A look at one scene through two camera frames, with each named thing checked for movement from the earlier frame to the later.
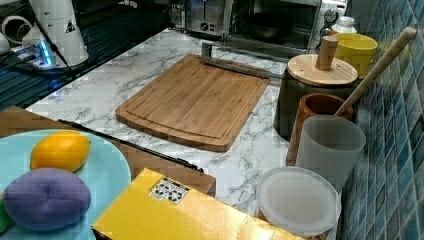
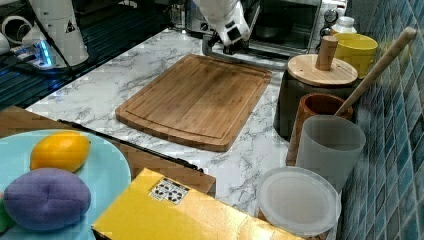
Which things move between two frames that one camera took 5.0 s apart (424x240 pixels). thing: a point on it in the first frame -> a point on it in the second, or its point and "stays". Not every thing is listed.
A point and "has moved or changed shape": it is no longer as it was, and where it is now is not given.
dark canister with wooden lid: x=309 y=74 stays
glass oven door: x=265 y=57 has moved or changed shape
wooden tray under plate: x=17 y=120 stays
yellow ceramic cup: x=356 y=50 stays
